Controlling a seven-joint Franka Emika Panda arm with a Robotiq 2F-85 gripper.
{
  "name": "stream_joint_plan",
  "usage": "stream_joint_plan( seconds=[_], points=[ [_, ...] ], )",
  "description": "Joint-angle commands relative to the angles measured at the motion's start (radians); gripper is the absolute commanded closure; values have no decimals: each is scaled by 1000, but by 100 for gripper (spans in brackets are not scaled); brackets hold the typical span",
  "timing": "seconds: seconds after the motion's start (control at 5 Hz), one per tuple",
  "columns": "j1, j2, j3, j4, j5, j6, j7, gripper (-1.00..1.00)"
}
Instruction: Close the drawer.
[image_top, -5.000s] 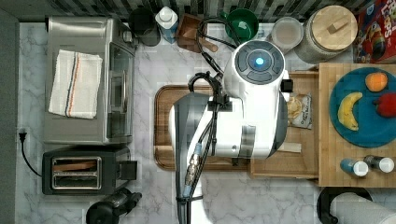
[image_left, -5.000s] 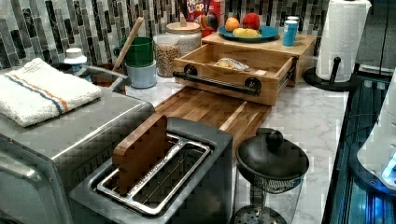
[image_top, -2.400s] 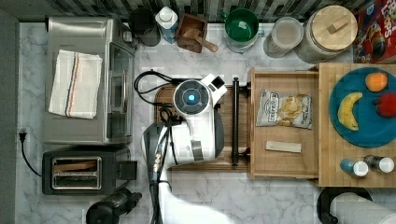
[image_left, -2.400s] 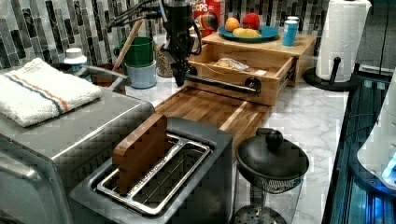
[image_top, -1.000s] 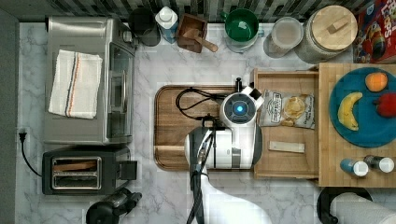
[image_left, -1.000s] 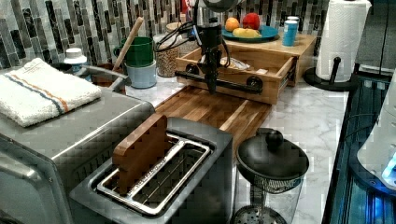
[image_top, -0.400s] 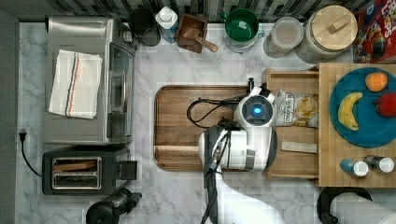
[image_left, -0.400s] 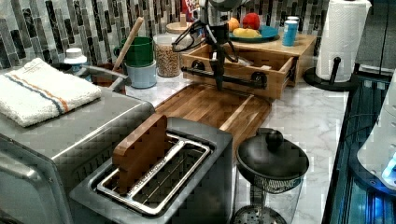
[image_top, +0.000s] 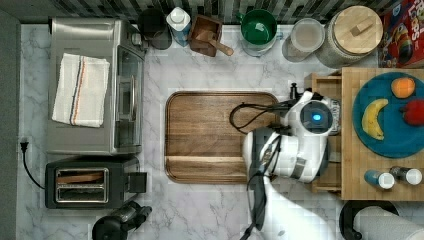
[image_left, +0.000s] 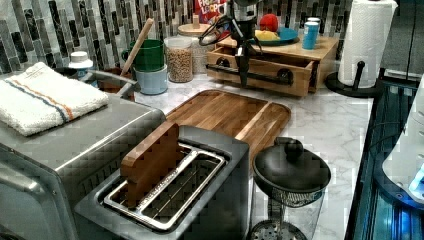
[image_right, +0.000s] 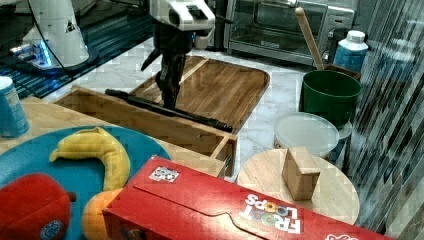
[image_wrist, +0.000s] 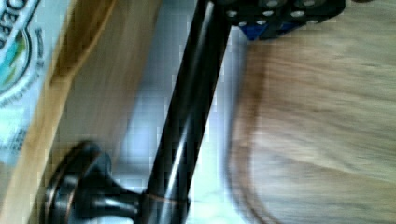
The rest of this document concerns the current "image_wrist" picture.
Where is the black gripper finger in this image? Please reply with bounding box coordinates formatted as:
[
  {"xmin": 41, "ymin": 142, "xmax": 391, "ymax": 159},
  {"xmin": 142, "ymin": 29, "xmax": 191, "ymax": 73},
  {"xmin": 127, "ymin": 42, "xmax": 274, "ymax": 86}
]
[{"xmin": 214, "ymin": 0, "xmax": 346, "ymax": 41}]

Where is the wooden drawer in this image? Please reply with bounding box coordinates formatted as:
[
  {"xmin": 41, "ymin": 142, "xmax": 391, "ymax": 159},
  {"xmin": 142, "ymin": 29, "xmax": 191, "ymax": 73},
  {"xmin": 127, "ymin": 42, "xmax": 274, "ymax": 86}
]
[{"xmin": 1, "ymin": 0, "xmax": 230, "ymax": 224}]

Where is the packaged food in drawer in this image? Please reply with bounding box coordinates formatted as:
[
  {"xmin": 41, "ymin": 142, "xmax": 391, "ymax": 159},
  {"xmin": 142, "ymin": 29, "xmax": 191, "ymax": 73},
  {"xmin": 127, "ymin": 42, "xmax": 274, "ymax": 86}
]
[{"xmin": 0, "ymin": 0, "xmax": 72, "ymax": 166}]

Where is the large wooden cutting board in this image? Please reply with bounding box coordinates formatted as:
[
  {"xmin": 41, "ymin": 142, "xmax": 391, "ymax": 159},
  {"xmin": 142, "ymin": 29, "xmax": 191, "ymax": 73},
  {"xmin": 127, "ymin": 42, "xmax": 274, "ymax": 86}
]
[{"xmin": 227, "ymin": 0, "xmax": 396, "ymax": 224}]

